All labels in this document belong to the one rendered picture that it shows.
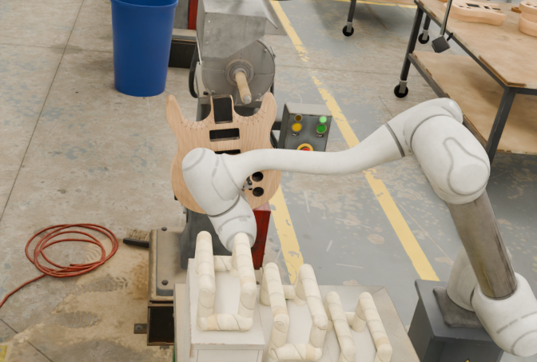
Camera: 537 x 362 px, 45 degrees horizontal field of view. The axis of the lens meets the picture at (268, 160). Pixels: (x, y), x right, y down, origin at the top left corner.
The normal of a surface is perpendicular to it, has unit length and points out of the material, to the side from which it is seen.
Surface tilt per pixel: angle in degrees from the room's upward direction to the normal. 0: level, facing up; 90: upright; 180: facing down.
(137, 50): 93
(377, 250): 0
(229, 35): 90
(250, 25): 90
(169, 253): 24
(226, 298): 0
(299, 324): 0
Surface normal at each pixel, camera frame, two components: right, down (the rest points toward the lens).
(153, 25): 0.45, 0.52
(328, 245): 0.14, -0.87
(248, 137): 0.15, 0.48
